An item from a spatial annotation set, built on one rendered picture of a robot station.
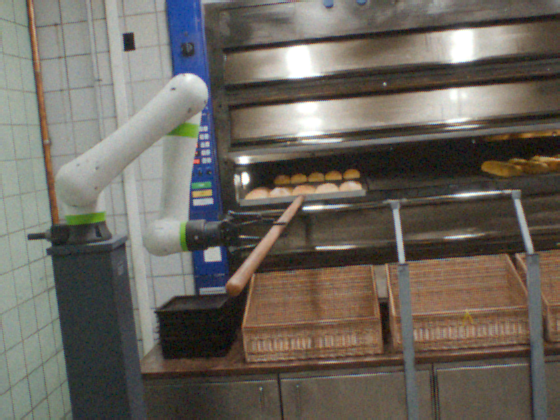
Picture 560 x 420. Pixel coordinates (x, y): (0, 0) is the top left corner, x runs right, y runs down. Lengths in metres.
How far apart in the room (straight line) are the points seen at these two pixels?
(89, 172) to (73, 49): 1.52
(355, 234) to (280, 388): 0.80
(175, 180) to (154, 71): 1.21
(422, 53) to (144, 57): 1.26
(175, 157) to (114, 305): 0.49
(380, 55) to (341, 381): 1.42
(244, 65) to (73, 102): 0.83
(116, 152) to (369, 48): 1.55
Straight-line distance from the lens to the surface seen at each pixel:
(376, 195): 3.24
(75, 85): 3.47
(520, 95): 3.32
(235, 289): 1.32
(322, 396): 2.87
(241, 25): 3.31
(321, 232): 3.26
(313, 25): 3.28
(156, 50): 3.36
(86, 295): 2.22
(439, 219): 3.28
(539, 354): 2.84
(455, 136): 3.11
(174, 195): 2.22
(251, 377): 2.88
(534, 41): 3.34
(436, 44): 3.27
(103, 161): 2.04
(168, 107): 2.05
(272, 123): 3.24
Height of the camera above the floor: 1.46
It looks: 5 degrees down
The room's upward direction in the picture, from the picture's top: 5 degrees counter-clockwise
